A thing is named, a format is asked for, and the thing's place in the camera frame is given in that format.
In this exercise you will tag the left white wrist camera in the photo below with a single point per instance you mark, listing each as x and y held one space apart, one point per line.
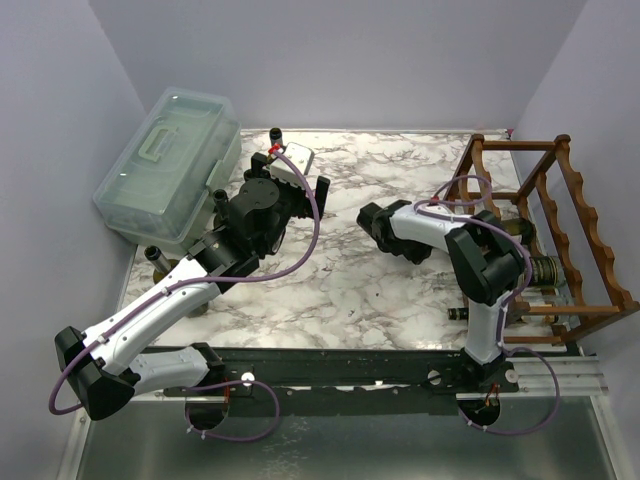
300 156

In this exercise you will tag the green wine bottle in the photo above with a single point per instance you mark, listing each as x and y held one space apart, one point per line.
520 228
276 136
162 267

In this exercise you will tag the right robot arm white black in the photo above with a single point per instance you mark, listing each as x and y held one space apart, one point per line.
487 262

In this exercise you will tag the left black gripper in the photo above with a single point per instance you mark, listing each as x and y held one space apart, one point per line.
305 205

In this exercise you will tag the translucent plastic storage box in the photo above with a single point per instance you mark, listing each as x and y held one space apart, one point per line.
159 191

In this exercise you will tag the dark green bottle middle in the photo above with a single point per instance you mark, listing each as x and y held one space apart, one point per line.
221 202

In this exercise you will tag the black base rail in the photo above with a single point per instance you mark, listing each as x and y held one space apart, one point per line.
313 382

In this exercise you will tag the clear glass wine bottle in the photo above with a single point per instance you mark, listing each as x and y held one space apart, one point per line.
548 284

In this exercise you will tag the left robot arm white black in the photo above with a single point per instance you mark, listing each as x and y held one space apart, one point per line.
106 365

